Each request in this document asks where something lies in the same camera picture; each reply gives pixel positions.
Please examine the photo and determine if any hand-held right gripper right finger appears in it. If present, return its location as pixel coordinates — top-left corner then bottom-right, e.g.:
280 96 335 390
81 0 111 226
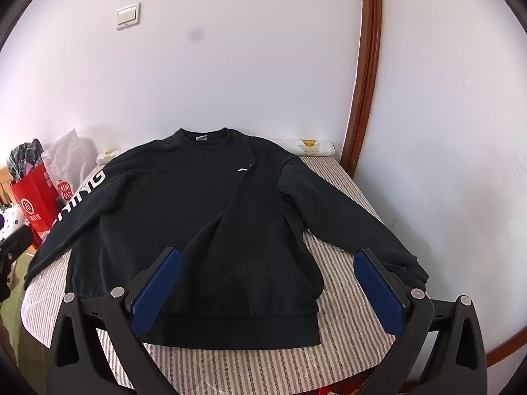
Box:
353 248 488 395

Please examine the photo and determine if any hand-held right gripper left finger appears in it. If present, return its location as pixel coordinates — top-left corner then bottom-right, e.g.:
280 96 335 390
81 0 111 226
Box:
47 246 182 395

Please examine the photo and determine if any black sweatshirt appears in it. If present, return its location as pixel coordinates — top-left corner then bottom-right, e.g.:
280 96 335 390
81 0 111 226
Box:
23 127 430 348

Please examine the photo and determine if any white black spotted cloth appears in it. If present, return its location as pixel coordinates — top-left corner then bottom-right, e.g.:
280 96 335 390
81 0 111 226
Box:
0 207 30 240

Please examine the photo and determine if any striped table cloth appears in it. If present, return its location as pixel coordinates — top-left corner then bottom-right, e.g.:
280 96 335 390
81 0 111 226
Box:
20 154 416 395

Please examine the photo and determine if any red shopping bag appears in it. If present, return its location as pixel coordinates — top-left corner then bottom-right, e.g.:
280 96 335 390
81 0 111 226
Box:
10 162 73 248

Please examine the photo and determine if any black white plaid cloth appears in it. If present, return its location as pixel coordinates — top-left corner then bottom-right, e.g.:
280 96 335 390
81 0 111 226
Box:
6 138 44 182

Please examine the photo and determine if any white plastic bag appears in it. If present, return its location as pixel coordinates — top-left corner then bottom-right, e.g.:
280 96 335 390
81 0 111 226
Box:
41 129 104 192

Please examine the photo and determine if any white yellow printed roll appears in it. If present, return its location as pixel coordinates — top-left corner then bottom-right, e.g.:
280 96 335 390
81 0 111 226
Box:
97 137 336 166

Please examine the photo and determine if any white wall light switch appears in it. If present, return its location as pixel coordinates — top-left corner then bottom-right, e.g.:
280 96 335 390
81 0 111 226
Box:
116 2 141 31

